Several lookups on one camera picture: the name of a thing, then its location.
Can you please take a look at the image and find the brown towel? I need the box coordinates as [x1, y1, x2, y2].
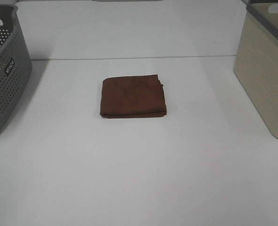
[100, 74, 167, 119]

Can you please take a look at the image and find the beige plastic basket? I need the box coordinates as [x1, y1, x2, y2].
[233, 0, 278, 139]

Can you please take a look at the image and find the grey perforated plastic basket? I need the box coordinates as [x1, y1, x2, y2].
[0, 4, 32, 133]

